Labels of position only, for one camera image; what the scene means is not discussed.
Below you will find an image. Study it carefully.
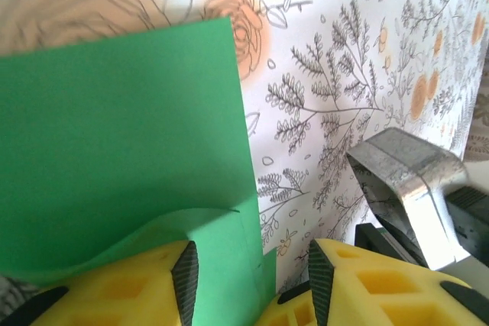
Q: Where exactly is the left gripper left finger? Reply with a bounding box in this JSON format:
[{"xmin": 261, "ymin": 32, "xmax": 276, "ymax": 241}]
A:
[{"xmin": 0, "ymin": 240, "xmax": 200, "ymax": 326}]

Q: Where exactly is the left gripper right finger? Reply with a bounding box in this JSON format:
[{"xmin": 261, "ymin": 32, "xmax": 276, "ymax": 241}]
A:
[{"xmin": 263, "ymin": 237, "xmax": 489, "ymax": 326}]

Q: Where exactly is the green square paper sheet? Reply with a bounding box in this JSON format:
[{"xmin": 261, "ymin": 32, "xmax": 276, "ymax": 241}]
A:
[{"xmin": 0, "ymin": 16, "xmax": 278, "ymax": 326}]

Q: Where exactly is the floral patterned table cover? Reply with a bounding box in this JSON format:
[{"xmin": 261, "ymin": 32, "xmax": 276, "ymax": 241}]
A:
[{"xmin": 0, "ymin": 0, "xmax": 489, "ymax": 296}]

